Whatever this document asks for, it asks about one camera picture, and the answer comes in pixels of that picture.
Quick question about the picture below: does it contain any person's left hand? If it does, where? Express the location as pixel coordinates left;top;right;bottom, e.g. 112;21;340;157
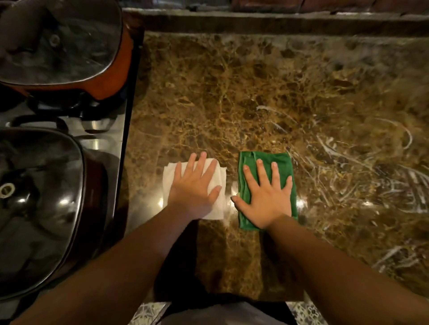
167;151;223;221

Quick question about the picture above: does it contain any person's right hand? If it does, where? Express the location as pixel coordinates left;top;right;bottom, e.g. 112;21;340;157
230;159;293;230

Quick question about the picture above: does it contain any white paper towel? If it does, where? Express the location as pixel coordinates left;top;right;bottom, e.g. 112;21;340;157
162;158;227;220

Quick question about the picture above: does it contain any green cloth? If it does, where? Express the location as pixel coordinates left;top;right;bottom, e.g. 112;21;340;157
237;151;298;231

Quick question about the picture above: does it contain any person's right forearm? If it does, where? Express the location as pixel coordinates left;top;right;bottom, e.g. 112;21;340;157
263;214;429;325

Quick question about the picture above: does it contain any person's left forearm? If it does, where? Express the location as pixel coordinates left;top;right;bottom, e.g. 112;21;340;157
10;204;199;325

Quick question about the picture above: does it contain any steel gas stove top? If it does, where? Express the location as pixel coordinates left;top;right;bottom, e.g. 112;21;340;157
0;30;145;322

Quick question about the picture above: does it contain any dark red cooking pot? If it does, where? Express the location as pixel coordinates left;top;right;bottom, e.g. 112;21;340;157
44;147;109;285

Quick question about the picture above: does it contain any person's dark and grey clothing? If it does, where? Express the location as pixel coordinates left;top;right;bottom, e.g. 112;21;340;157
160;292;299;325

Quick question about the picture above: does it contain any orange cooking pot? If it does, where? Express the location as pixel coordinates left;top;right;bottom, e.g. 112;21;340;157
0;20;134;101

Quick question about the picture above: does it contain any black burner grate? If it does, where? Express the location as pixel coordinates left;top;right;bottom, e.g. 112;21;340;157
0;85;127;134

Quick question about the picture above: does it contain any glass lid of orange pot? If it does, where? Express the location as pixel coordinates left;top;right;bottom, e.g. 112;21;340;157
0;0;123;86

